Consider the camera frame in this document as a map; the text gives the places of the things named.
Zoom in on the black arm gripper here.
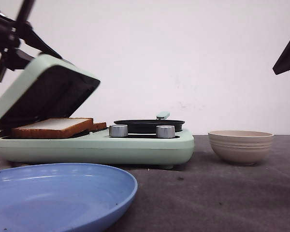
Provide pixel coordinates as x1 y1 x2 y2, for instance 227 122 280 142
0 0 62 82

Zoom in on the breakfast maker lid with plate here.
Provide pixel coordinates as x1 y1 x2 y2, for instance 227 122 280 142
0 55 100 131

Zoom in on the toast slice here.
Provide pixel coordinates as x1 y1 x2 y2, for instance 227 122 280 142
11 118 93 139
88 122 107 132

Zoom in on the beige ribbed bowl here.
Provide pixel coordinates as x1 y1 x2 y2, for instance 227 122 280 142
208 130 274 165

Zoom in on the mint green breakfast maker base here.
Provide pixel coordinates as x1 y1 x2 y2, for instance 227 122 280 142
0 129 194 169

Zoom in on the left silver knob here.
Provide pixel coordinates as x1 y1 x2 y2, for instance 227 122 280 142
109 124 128 138

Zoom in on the silver knob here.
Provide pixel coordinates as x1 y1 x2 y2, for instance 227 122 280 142
156 125 175 139
109 124 128 138

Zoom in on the small black frying pan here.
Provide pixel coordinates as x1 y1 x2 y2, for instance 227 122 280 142
114 111 185 134

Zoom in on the right silver knob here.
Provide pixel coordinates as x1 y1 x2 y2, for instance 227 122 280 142
156 125 175 139

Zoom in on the blue plate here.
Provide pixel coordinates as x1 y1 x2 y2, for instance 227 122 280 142
0 163 138 232

